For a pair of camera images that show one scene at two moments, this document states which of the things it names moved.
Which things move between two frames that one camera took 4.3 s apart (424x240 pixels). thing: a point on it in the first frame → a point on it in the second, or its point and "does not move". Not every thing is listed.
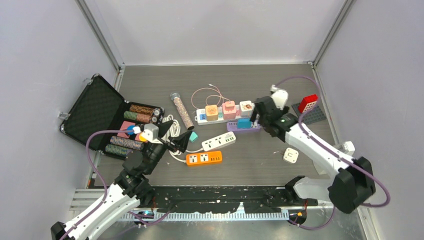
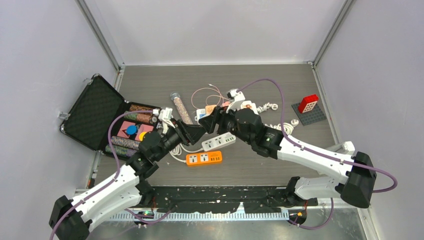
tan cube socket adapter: [211, 111] does not move
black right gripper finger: [255, 116] → [217, 113]
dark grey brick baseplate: [313, 115] does not move
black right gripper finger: [268, 119] → [209, 123]
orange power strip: [203, 158] does not move
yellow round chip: [143, 137] does not move
